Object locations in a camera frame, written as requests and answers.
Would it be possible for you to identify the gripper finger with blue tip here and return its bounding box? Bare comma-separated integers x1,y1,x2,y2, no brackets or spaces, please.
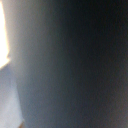
0,63,25,128

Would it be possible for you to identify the dark blue book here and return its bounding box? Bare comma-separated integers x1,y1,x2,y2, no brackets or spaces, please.
9,0,128,128

